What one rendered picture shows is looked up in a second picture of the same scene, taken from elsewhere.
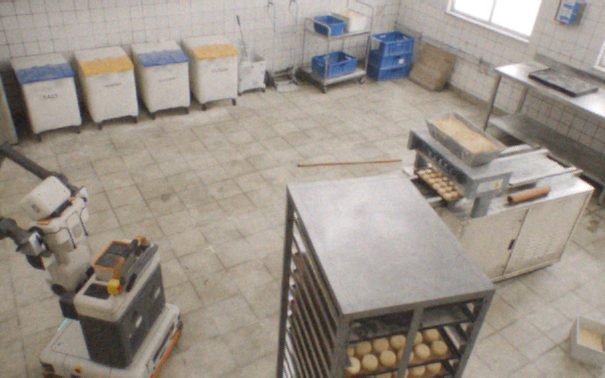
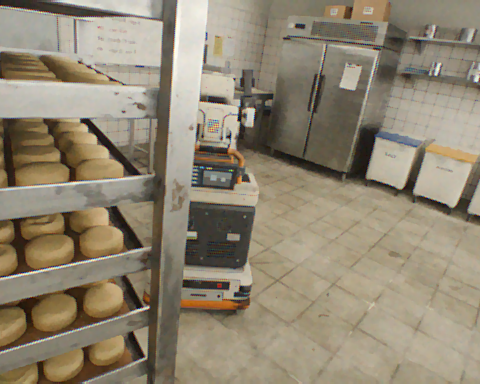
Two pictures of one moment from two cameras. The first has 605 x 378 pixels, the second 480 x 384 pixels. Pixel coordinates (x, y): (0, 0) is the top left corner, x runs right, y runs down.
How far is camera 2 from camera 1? 2.28 m
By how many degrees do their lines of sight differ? 62
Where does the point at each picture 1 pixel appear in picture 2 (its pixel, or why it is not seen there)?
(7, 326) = not seen: hidden behind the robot
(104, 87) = (435, 167)
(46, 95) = (388, 153)
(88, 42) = (454, 139)
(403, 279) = not seen: outside the picture
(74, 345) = not seen: hidden behind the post
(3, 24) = (399, 104)
